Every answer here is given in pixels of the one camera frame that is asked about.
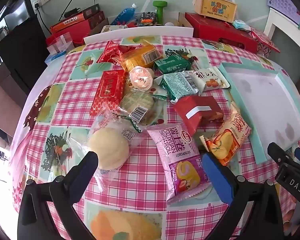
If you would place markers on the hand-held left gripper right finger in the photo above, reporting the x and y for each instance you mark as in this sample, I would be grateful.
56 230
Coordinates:
216 177

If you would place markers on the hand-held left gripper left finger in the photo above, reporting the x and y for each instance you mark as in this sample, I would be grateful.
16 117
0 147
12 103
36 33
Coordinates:
86 162

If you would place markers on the clear packet with white bun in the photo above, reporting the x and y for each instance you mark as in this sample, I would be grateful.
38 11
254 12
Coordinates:
110 147

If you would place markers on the yellow cake roll packet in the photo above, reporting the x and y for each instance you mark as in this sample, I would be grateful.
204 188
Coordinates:
227 140

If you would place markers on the pink cake roll packet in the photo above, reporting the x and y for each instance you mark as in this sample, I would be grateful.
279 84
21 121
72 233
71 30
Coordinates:
175 155

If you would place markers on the teal tray with white inside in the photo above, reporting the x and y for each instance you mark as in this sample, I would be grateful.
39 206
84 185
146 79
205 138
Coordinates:
260 100

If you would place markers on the red packet with white stripe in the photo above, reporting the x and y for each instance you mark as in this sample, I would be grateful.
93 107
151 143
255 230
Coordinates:
190 125

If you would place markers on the red gold-patterned snack packet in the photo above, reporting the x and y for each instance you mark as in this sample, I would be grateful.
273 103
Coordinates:
108 92

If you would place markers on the clear packet with green cake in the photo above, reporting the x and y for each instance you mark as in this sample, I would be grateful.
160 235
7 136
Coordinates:
136 102

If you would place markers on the white packet with fruit print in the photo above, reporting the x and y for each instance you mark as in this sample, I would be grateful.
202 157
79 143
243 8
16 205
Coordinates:
207 78

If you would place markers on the light green snack packet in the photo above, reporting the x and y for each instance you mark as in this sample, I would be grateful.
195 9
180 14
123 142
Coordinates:
178 85

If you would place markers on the pale yellow snack packet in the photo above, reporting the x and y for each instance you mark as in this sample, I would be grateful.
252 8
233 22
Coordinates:
141 77

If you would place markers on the shiny red pointed snack packet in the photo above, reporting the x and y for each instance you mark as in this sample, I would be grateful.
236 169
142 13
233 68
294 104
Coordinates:
110 51

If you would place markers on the orange snack packet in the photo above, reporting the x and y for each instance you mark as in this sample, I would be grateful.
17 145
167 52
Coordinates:
137 58

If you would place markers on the dark green snack packet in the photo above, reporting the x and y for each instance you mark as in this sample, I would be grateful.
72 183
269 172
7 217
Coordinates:
172 65

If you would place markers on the light blue box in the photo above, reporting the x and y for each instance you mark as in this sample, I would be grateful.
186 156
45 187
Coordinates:
52 58

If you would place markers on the red patterned gift box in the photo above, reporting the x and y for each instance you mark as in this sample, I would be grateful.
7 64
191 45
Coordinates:
265 42

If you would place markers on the clear plastic box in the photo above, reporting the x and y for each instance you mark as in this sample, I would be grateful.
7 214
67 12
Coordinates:
60 43

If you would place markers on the white desk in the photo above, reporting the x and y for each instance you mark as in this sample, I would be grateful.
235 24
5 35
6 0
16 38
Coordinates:
272 22

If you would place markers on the bright red box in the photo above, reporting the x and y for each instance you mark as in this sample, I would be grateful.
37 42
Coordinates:
77 31

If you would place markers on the blue face mask pack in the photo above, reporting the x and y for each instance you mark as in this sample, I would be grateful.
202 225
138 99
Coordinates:
241 25

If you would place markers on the black cabinet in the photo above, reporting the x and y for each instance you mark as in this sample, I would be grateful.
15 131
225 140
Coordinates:
17 47

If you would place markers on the small white printed box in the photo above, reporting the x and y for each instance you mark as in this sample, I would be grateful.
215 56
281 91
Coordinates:
108 28

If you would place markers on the large red gift box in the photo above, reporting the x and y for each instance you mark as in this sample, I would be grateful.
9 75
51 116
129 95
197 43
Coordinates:
215 31

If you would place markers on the white storage box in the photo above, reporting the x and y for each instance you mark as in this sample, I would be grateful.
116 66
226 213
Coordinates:
140 31

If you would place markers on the orange box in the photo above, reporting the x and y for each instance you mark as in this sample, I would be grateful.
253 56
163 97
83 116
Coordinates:
70 21

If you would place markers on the dark red gift box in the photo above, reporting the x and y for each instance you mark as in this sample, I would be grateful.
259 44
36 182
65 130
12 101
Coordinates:
98 20

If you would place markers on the blue liquid bottle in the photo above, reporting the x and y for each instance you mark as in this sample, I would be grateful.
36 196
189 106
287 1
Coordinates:
125 15

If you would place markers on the black gift box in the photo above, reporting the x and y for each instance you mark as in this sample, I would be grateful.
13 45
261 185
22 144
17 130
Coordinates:
88 10

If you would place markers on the dark colourful snack bag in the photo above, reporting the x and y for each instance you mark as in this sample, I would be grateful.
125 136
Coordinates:
148 17

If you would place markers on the green dumbbell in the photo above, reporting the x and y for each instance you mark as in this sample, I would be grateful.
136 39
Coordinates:
161 12

